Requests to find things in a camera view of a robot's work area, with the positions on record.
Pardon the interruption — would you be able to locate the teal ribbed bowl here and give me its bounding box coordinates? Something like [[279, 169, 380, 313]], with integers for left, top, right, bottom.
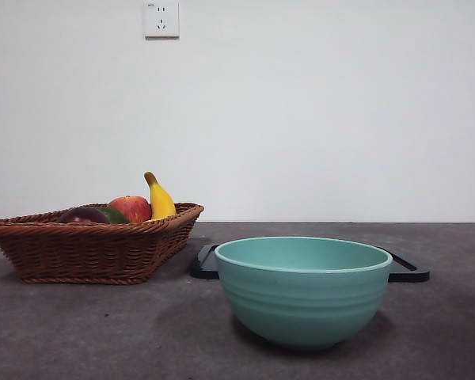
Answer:
[[214, 236, 393, 352]]

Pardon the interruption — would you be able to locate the black rectangular tray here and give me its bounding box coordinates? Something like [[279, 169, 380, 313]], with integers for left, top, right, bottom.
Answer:
[[188, 243, 431, 283]]

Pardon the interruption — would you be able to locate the brown wicker basket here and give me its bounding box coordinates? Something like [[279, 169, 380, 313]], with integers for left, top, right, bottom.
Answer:
[[0, 202, 205, 286]]

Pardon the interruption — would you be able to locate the red yellow apple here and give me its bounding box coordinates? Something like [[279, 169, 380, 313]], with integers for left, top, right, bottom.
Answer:
[[107, 195, 152, 223]]

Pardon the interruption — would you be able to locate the white wall socket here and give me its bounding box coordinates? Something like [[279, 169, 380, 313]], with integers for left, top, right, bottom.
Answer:
[[143, 0, 181, 40]]

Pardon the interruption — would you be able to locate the green avocado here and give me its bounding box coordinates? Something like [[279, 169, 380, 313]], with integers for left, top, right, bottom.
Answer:
[[93, 204, 131, 224]]

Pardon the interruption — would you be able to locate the yellow banana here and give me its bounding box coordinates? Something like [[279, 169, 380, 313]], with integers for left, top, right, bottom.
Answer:
[[143, 170, 177, 221]]

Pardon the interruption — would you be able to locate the dark purple plum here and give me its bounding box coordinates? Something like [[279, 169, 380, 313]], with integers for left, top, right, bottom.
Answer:
[[57, 205, 110, 224]]

